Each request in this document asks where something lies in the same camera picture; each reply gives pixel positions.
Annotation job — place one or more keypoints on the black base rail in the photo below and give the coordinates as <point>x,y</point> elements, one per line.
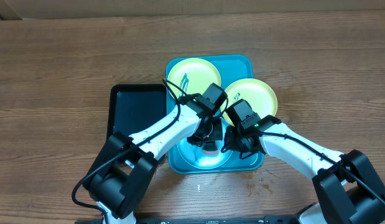
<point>268,219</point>

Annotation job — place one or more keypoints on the light blue plate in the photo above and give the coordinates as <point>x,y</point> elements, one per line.
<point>187,158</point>

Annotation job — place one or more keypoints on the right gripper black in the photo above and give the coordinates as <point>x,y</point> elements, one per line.
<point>233,145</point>

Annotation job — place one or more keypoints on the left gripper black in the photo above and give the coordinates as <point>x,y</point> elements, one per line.
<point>218,134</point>

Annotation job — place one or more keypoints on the yellow plate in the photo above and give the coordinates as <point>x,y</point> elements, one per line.
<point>194,75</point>
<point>258,94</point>

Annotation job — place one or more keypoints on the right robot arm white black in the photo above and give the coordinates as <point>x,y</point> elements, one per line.
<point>348,188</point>

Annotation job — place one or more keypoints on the round sponge scrubber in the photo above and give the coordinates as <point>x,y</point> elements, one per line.
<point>210,148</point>

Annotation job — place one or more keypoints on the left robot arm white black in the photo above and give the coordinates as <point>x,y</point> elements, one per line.
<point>122,171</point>

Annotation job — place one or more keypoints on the teal plastic tray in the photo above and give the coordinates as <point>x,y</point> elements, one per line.
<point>231,69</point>

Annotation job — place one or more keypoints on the black plastic tray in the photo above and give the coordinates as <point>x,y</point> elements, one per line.
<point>134,108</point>

